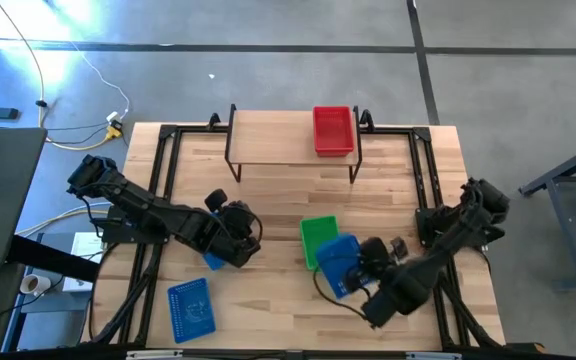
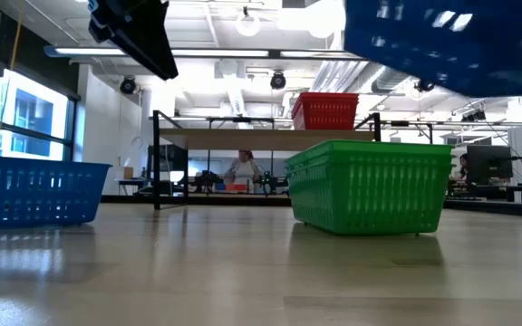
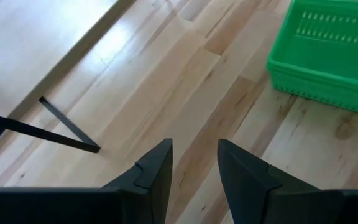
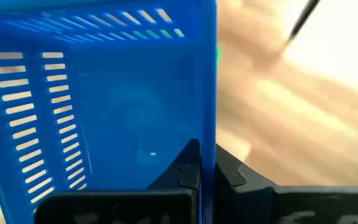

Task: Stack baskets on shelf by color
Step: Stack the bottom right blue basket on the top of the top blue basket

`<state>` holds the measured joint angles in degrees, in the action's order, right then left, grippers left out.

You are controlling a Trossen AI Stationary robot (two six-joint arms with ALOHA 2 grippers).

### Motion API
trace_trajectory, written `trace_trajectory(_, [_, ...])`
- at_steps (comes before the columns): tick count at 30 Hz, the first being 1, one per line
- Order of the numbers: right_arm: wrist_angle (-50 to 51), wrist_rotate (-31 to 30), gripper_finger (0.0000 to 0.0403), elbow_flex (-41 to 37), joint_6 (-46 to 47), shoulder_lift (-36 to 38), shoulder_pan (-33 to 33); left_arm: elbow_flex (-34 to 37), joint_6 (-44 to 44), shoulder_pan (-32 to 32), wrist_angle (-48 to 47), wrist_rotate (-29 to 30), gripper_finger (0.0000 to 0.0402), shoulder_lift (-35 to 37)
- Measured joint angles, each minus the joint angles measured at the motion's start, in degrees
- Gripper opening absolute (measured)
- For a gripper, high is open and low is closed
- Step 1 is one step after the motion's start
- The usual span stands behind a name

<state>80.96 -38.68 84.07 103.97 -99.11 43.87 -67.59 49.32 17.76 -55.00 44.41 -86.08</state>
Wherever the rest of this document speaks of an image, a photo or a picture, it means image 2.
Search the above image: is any blue plastic basket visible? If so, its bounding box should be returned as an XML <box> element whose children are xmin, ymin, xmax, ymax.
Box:
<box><xmin>0</xmin><ymin>155</ymin><xmax>111</xmax><ymax>230</ymax></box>
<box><xmin>343</xmin><ymin>0</ymin><xmax>522</xmax><ymax>99</ymax></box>

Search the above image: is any wooden shelf with black legs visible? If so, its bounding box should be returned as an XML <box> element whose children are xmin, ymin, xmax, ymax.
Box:
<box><xmin>151</xmin><ymin>110</ymin><xmax>385</xmax><ymax>214</ymax></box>

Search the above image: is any round white ceiling lamp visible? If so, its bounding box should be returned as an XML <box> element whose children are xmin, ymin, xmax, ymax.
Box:
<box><xmin>236</xmin><ymin>11</ymin><xmax>262</xmax><ymax>37</ymax></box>

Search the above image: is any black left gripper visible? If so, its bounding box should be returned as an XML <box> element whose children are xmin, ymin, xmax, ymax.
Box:
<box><xmin>87</xmin><ymin>0</ymin><xmax>179</xmax><ymax>82</ymax></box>

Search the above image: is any silver ventilation duct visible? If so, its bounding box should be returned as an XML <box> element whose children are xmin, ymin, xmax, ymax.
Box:
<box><xmin>372</xmin><ymin>67</ymin><xmax>419</xmax><ymax>95</ymax></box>

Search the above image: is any black computer monitor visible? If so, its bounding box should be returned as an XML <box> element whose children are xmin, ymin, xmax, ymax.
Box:
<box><xmin>466</xmin><ymin>144</ymin><xmax>514</xmax><ymax>186</ymax></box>

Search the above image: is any person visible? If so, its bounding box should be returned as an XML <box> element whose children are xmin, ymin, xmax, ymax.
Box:
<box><xmin>223</xmin><ymin>149</ymin><xmax>265</xmax><ymax>194</ymax></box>
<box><xmin>457</xmin><ymin>152</ymin><xmax>470</xmax><ymax>182</ymax></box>

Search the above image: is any black round ceiling camera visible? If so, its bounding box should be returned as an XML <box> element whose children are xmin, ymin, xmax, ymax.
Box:
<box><xmin>269</xmin><ymin>71</ymin><xmax>287</xmax><ymax>91</ymax></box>
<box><xmin>119</xmin><ymin>75</ymin><xmax>138</xmax><ymax>95</ymax></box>

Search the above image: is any large window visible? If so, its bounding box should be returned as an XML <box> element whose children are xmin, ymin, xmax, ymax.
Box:
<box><xmin>0</xmin><ymin>67</ymin><xmax>79</xmax><ymax>162</ymax></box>

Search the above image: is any long ceiling light bar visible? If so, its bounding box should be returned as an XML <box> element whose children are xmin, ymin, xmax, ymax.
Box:
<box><xmin>45</xmin><ymin>44</ymin><xmax>366</xmax><ymax>62</ymax></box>

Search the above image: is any black-framed wooden shelf table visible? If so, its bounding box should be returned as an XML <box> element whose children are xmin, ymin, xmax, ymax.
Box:
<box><xmin>206</xmin><ymin>116</ymin><xmax>522</xmax><ymax>200</ymax></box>

